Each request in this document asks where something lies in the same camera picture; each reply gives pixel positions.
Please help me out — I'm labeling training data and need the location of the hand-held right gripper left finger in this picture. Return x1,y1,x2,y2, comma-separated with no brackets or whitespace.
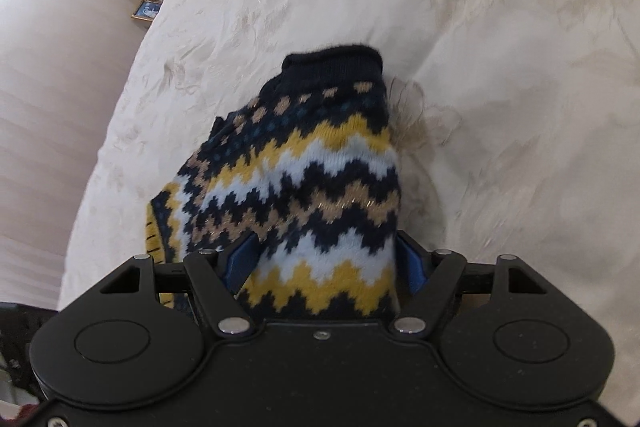
97,231,262,339

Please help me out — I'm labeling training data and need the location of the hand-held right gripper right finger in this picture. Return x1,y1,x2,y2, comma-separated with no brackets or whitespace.
391,230,549,337

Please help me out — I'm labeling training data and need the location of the navy zigzag knit sweater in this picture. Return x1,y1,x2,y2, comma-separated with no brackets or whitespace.
145,43,403,322

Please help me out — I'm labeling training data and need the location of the cream bedspread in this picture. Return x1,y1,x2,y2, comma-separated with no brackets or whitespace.
57,0,640,388

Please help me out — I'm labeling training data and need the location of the small picture frame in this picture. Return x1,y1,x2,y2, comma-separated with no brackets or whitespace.
131,0,163,24

